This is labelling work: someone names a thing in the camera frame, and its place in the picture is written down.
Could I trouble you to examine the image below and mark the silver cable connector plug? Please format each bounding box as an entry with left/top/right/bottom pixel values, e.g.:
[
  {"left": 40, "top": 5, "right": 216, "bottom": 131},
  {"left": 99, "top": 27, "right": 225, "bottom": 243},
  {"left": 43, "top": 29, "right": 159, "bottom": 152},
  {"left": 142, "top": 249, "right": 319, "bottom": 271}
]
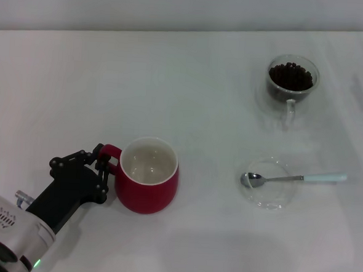
[{"left": 14, "top": 190, "right": 34, "bottom": 209}]

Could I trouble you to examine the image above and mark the clear glass saucer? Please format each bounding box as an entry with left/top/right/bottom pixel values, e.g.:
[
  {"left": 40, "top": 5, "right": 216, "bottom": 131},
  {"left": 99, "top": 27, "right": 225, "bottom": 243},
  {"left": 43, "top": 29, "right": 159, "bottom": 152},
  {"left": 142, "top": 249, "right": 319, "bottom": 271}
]
[{"left": 237, "top": 154, "right": 300, "bottom": 213}]

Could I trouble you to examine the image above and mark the pile of coffee beans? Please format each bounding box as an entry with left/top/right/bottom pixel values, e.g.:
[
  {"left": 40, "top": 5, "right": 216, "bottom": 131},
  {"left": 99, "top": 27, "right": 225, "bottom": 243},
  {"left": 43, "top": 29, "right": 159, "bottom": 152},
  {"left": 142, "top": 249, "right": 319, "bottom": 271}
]
[{"left": 266, "top": 60, "right": 316, "bottom": 105}]

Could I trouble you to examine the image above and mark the blue handled metal spoon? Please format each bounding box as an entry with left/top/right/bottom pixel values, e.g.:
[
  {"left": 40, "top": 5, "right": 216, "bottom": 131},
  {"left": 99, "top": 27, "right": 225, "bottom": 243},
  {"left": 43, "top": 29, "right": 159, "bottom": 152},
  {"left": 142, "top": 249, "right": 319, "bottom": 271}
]
[{"left": 239, "top": 166, "right": 348, "bottom": 194}]

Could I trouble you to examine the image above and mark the clear glass cup with handle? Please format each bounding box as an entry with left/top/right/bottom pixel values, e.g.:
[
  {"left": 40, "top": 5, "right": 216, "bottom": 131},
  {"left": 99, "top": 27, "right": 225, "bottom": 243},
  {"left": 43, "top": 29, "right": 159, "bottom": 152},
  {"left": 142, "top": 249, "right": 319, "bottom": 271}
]
[{"left": 263, "top": 52, "right": 322, "bottom": 132}]

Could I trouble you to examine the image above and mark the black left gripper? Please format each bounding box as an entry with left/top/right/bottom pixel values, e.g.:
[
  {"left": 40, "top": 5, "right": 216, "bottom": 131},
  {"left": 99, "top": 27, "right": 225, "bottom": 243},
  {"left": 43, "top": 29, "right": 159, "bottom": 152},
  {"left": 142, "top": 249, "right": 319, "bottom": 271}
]
[{"left": 24, "top": 138, "right": 113, "bottom": 238}]

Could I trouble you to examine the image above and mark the red ceramic mug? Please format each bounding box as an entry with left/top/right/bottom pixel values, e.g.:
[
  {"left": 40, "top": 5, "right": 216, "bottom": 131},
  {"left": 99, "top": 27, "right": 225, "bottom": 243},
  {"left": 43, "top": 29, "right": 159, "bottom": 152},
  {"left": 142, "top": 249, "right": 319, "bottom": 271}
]
[{"left": 98, "top": 133, "right": 182, "bottom": 217}]

